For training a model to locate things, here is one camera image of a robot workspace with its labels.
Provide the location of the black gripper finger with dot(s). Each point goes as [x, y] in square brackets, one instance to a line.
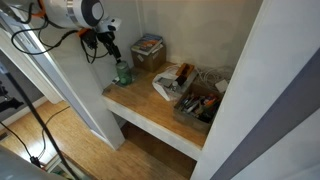
[116, 51]
[112, 51]

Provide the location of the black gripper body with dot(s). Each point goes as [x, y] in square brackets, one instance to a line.
[105, 38]

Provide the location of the green glass bottle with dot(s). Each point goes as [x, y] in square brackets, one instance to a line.
[124, 75]

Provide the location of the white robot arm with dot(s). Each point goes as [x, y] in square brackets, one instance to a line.
[60, 11]

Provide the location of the clear plastic water bottle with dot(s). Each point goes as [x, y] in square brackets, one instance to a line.
[173, 87]

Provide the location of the white paper tag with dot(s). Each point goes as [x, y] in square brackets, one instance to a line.
[140, 58]

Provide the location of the blue cover book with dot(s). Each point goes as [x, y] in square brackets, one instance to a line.
[146, 41]

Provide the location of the small brown cardboard box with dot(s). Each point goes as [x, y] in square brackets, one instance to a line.
[150, 61]

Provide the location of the white book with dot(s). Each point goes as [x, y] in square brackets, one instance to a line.
[155, 50]

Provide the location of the wooden shelf with white edge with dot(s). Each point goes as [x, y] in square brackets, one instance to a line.
[143, 103]

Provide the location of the white plastic bag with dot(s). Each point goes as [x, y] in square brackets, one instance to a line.
[163, 90]

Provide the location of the black flat device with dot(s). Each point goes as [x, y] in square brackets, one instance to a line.
[180, 81]

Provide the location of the orange brown small box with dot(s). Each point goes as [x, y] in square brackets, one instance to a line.
[185, 69]

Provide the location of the black tripod pole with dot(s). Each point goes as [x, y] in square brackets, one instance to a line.
[36, 116]

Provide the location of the cardboard box of pens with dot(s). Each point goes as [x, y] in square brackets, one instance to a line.
[190, 121]

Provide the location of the orange pen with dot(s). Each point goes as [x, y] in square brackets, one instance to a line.
[210, 101]

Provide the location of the white power adapter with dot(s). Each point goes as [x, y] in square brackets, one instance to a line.
[221, 86]

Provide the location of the black clamp device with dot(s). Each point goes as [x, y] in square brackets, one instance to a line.
[10, 103]

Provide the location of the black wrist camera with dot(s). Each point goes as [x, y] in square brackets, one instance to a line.
[89, 38]

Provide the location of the orange camera mount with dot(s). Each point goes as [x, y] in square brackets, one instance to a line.
[83, 32]

